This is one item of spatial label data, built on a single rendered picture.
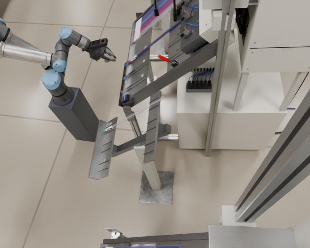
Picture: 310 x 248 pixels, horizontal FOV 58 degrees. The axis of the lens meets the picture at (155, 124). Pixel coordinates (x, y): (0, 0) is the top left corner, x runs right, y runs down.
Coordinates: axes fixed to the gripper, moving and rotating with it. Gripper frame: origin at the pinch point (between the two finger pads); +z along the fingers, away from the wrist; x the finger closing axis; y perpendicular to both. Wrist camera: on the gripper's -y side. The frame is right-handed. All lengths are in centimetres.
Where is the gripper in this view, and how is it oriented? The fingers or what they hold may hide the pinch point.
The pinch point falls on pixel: (114, 58)
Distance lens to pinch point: 185.3
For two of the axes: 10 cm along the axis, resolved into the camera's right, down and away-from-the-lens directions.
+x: -0.7, 8.8, -4.7
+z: 7.6, 3.5, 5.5
